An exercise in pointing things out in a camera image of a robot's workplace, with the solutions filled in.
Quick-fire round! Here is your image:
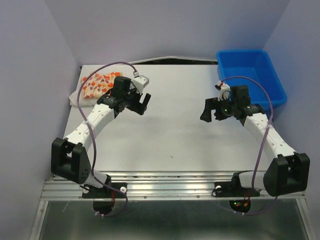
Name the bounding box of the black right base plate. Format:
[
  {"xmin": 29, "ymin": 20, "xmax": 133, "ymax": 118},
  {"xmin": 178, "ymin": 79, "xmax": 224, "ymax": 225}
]
[{"xmin": 211, "ymin": 181, "xmax": 260, "ymax": 198}]

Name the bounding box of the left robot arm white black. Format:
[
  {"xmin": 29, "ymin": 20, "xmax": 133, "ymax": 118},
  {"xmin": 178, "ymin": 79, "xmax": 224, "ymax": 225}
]
[{"xmin": 50, "ymin": 75, "xmax": 151, "ymax": 197}]

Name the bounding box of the blue plastic bin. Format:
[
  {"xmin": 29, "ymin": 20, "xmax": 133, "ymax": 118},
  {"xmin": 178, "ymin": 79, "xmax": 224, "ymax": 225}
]
[{"xmin": 216, "ymin": 49, "xmax": 287, "ymax": 111}]

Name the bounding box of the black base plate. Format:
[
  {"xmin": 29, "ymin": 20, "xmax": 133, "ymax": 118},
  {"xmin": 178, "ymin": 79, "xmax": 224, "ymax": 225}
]
[
  {"xmin": 211, "ymin": 181, "xmax": 260, "ymax": 198},
  {"xmin": 81, "ymin": 182, "xmax": 128, "ymax": 200}
]

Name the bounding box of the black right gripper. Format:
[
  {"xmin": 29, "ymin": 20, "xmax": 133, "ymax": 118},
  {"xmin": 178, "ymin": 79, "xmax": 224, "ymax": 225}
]
[{"xmin": 199, "ymin": 94, "xmax": 238, "ymax": 122}]

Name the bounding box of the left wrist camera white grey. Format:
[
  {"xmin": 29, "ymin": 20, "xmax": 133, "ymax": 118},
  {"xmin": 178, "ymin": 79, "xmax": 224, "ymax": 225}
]
[{"xmin": 132, "ymin": 75, "xmax": 150, "ymax": 94}]

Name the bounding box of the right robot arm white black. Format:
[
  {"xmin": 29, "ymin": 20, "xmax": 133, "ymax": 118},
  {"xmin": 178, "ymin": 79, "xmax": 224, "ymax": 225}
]
[{"xmin": 200, "ymin": 82, "xmax": 310, "ymax": 197}]

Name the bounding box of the white ruffled skirt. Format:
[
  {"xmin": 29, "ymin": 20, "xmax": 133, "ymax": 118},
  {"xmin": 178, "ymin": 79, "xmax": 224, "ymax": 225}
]
[{"xmin": 69, "ymin": 89, "xmax": 98, "ymax": 107}]

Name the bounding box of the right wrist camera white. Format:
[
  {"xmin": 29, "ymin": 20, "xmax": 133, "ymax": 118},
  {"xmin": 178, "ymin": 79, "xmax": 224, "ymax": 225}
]
[{"xmin": 215, "ymin": 81, "xmax": 231, "ymax": 101}]

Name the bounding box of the aluminium rail frame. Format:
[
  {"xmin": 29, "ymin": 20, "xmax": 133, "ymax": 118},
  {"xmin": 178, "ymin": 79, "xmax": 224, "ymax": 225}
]
[{"xmin": 29, "ymin": 109, "xmax": 310, "ymax": 240}]

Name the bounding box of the orange floral patterned skirt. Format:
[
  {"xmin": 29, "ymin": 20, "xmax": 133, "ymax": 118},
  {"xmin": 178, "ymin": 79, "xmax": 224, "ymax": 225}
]
[{"xmin": 81, "ymin": 72, "xmax": 123, "ymax": 99}]

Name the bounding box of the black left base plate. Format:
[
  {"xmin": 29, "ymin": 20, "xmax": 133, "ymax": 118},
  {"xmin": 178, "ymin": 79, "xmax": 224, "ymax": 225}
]
[{"xmin": 81, "ymin": 182, "xmax": 128, "ymax": 200}]

